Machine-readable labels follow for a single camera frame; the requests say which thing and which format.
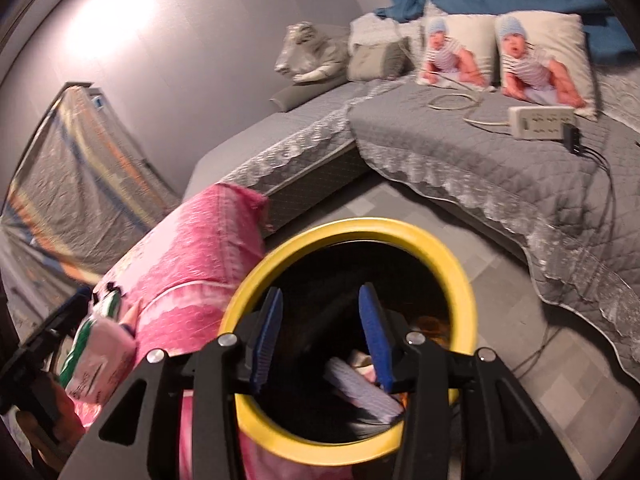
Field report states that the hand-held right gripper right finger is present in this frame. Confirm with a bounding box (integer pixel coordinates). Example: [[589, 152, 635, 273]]
[[357, 282, 583, 480]]

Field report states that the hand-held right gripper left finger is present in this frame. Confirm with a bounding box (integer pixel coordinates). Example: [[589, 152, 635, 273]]
[[60, 287, 286, 480]]

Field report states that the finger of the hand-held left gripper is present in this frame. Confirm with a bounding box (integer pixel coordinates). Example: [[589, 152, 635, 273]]
[[20, 287, 95, 353]]

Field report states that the white green tissue packet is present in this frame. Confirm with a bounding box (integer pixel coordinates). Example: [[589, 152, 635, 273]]
[[59, 292, 137, 406]]

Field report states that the yellow-rimmed black trash bin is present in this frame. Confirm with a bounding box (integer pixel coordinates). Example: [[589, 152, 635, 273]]
[[218, 217, 478, 467]]

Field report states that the person's left hand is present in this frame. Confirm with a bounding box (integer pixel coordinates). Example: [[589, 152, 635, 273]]
[[17, 372, 96, 461]]

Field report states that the orange wrapper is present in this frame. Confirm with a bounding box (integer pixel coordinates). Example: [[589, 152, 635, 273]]
[[416, 314, 448, 343]]

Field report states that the white ribbed packet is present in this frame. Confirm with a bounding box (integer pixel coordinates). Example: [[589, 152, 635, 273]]
[[322, 357, 404, 423]]

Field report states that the pink floral blanket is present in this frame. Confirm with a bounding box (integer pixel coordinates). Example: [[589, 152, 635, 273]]
[[75, 183, 361, 480]]

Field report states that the grey sofa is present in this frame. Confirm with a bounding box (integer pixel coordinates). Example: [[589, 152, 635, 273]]
[[182, 25, 640, 361]]

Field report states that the grey quilted lace-trimmed sofa cover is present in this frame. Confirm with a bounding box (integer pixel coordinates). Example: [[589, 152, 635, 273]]
[[347, 67, 640, 356], [220, 80, 401, 196]]

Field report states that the grey bolster cushion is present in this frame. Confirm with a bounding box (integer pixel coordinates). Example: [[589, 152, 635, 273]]
[[270, 81, 347, 112]]

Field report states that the white power strip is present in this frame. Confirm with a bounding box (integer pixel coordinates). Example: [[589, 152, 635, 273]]
[[508, 105, 577, 138]]

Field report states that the grey square cushion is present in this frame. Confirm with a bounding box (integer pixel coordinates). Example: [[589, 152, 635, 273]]
[[347, 40, 413, 82]]

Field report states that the black plug adapter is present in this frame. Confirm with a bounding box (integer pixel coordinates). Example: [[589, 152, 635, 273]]
[[562, 124, 584, 154]]

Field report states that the white tiger plush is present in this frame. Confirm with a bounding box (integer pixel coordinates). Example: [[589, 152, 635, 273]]
[[275, 21, 351, 84]]

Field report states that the baby print pillow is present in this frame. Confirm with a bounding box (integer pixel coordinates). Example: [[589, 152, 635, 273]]
[[417, 12, 498, 92], [494, 10, 598, 121]]

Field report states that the white lace blanket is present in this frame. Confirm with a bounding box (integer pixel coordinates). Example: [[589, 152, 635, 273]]
[[348, 10, 426, 51]]

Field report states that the beige power strip cable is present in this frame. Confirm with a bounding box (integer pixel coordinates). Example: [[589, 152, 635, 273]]
[[427, 91, 513, 128]]

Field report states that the black cable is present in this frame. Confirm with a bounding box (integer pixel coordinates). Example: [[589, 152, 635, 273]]
[[575, 145, 617, 246]]

